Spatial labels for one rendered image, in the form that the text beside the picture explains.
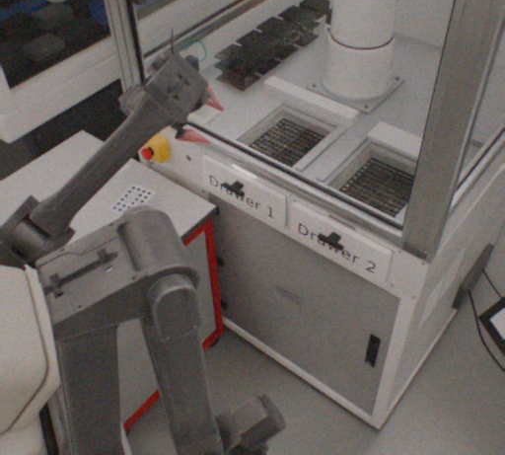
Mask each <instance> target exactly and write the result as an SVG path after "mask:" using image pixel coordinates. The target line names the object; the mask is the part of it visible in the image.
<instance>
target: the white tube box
mask: <svg viewBox="0 0 505 455"><path fill-rule="evenodd" d="M133 190H136V192H137V194H136V195H134V196H133V198H132V199H129V202H128V203H126V201H125V199H126V198H127V197H129V194H130V193H132V191H133ZM132 194H133V193H132ZM136 201H139V202H140V204H146V205H151V206H153V205H154V204H155V202H156V201H157V196H156V192H155V191H152V190H148V189H144V188H141V187H139V186H136V185H134V184H132V185H131V186H130V187H129V188H128V190H127V191H126V192H125V193H124V194H123V195H122V196H121V197H120V198H119V199H118V200H117V201H115V202H114V203H113V204H112V205H111V207H110V208H109V209H108V213H109V218H110V219H112V220H117V219H119V218H120V216H121V215H122V213H123V212H124V211H125V210H126V209H128V208H130V207H132V206H134V205H136V204H135V202H136Z"/></svg>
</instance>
